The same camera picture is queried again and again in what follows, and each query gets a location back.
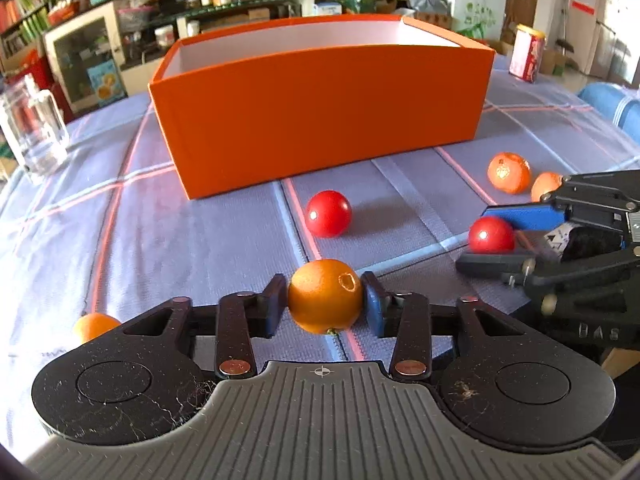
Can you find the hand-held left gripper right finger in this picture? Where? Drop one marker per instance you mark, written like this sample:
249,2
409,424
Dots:
372,310

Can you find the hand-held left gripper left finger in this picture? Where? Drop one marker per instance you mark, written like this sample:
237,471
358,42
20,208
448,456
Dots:
273,306

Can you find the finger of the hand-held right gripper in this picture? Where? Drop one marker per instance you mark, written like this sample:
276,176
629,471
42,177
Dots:
490,264
530,216

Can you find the red tomato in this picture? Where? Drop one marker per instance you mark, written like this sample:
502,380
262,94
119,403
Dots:
490,235
327,215

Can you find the large orange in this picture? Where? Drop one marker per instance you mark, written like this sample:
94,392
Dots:
320,295

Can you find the orange cardboard box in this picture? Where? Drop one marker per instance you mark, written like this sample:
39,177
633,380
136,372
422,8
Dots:
320,110

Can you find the small tangerine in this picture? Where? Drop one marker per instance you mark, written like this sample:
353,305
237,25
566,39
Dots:
509,174
544,185
95,326

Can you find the blue plaid tablecloth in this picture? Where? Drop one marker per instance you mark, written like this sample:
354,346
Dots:
200,240

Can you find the open cardboard box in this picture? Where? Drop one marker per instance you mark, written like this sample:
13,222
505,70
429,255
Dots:
554,61

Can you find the red can with yellow lid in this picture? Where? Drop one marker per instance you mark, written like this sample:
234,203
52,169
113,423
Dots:
527,55

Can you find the green snack bag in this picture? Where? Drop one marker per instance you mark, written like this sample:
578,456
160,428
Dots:
360,1

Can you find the blue box with orange print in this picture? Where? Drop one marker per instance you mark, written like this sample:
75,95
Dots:
106,80

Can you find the blue and white carton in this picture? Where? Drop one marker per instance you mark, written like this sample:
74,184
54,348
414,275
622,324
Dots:
327,9

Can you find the small white jar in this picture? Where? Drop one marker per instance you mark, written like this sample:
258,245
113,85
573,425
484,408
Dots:
165,36

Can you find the clear glass jar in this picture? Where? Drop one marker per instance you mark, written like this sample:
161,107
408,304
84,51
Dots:
35,135

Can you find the pink plastic basket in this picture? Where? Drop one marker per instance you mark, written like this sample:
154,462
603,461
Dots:
134,17

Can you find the white glass-door cabinet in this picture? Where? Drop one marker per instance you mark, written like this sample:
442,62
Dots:
75,40

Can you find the bookshelf with books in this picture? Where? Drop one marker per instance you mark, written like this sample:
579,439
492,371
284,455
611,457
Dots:
25,10

